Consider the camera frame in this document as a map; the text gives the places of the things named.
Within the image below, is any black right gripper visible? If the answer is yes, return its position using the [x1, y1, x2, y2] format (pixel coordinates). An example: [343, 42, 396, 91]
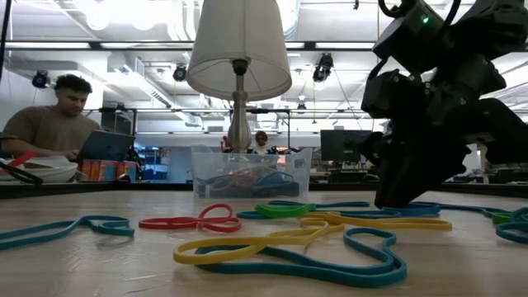
[361, 53, 528, 209]

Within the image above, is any blue rubber band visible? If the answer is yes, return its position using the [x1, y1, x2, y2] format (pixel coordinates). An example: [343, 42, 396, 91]
[196, 168, 296, 195]
[381, 200, 441, 219]

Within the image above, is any yellow rubber band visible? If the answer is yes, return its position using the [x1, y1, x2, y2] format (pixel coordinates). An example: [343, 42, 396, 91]
[172, 220, 347, 266]
[299, 211, 454, 232]

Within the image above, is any green rubber band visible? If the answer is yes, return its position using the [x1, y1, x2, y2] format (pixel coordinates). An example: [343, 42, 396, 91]
[490, 211, 516, 226]
[254, 202, 318, 219]

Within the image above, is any red rubber band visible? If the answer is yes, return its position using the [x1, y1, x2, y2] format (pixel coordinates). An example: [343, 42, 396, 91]
[212, 169, 261, 194]
[138, 202, 243, 234]

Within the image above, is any clear plastic bin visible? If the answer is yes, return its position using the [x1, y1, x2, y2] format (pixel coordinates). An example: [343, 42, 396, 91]
[191, 144, 314, 200]

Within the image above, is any black computer monitor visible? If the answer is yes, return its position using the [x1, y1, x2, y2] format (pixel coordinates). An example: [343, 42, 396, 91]
[319, 129, 375, 163]

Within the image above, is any black ceiling spotlight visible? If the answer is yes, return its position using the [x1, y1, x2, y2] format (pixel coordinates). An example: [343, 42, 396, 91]
[312, 52, 335, 83]
[31, 69, 50, 90]
[172, 64, 189, 83]

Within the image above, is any person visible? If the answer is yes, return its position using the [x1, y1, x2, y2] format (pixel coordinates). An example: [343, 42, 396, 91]
[0, 73, 104, 162]
[247, 130, 276, 156]

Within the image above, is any white shade silver table lamp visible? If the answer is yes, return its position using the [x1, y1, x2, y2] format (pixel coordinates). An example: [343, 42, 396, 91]
[185, 0, 293, 154]

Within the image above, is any blue storage shelf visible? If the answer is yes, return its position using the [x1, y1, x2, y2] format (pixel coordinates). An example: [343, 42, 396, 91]
[134, 144, 170, 182]

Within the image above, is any grey blue laptop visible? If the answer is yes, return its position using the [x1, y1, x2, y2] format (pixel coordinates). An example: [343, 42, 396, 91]
[76, 130, 137, 163]

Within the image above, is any orange red carton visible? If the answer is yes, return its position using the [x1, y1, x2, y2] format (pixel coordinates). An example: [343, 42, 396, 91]
[79, 159, 138, 183]

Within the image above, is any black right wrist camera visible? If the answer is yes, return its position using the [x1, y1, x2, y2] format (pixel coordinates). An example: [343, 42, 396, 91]
[372, 0, 446, 76]

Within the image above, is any black horizontal pipe rail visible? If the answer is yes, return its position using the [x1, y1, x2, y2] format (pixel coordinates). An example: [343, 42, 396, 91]
[82, 106, 372, 116]

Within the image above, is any black metal table frame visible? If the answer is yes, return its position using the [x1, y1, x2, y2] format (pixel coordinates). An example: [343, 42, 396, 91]
[0, 181, 528, 200]

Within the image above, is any black cord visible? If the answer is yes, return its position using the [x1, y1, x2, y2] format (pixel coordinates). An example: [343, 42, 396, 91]
[0, 159, 45, 186]

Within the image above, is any red strap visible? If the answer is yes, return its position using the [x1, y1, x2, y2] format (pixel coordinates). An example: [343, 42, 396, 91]
[6, 151, 38, 169]

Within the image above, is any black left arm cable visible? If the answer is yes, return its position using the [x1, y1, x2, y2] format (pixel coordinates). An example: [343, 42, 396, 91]
[0, 0, 12, 83]

